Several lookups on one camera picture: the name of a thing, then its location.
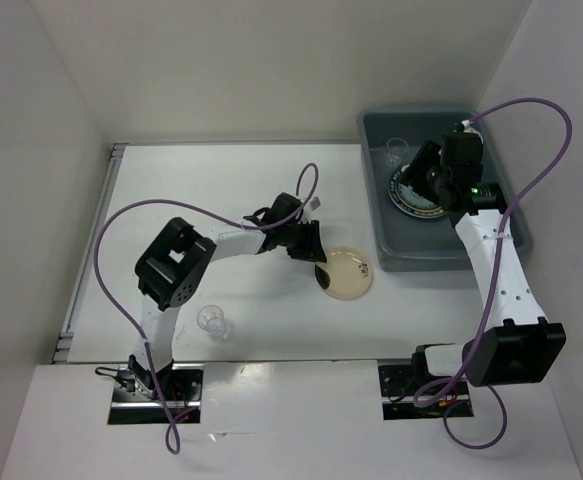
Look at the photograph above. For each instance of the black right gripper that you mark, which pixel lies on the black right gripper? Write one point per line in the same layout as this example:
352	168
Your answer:
427	155

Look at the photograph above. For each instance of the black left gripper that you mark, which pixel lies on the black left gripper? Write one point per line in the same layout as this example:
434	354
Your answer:
311	250

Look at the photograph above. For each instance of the beige dish with dark spot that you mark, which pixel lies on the beige dish with dark spot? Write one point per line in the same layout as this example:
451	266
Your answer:
346	275

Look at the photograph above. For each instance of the clear plastic cup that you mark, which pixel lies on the clear plastic cup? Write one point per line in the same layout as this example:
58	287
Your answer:
211	319
396	148

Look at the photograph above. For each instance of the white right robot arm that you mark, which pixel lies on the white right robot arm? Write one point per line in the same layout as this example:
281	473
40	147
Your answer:
515	342

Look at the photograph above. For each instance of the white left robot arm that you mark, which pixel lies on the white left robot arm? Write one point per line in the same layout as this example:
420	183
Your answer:
171	269

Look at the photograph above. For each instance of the clear plastic cup in bin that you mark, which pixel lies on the clear plastic cup in bin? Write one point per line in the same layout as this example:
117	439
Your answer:
396	148

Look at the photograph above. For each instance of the grey plastic bin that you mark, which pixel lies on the grey plastic bin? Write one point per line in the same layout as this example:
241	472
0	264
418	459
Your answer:
404	243

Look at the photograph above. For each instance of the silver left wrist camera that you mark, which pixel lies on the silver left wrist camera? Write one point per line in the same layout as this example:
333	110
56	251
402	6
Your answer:
314	204

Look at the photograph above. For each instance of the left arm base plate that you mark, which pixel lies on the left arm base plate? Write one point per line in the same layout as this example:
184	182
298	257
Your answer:
130	406

